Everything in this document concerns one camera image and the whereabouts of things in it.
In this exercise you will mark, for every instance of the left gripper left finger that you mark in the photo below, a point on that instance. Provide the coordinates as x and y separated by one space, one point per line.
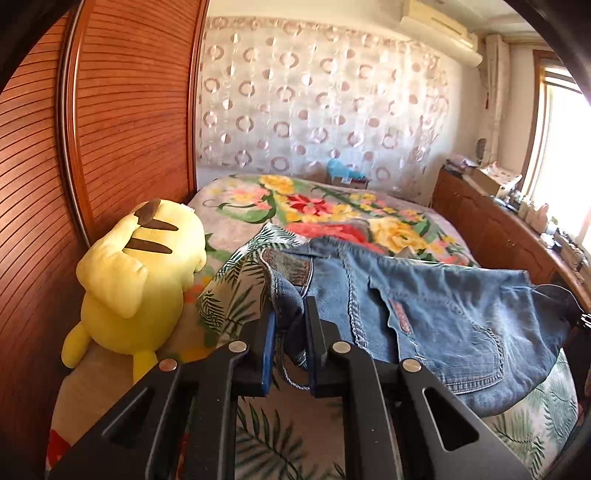
241 367

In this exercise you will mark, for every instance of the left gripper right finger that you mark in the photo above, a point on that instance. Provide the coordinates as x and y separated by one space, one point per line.
339 369

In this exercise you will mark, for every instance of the blue denim jeans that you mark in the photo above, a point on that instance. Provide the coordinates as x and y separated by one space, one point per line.
491 336

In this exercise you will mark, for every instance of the floral bed blanket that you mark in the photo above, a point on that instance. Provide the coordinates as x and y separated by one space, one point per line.
289 435

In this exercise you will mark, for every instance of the palm-leaf print cushion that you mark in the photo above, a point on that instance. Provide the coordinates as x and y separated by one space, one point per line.
237 290

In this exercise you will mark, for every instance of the yellow Pikachu plush toy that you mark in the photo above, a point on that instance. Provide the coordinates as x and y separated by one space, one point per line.
134 280

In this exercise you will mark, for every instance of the blue toy on bed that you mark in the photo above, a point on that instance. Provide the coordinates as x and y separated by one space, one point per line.
340 174

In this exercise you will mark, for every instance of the wooden sideboard cabinet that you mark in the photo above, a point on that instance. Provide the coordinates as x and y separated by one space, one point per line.
498 238

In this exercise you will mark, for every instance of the white circle-pattern curtain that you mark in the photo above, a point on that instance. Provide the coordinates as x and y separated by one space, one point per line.
285 97

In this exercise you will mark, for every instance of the wooden slatted wardrobe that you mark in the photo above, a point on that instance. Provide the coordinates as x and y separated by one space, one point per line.
97 115

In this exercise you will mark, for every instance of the cardboard box on sideboard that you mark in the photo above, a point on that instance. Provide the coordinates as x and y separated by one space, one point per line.
495 180

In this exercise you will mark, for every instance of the wooden framed window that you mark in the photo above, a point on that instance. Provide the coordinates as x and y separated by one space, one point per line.
557 168

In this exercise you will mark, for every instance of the white wall air conditioner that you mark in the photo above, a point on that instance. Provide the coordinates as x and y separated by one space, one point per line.
441 32

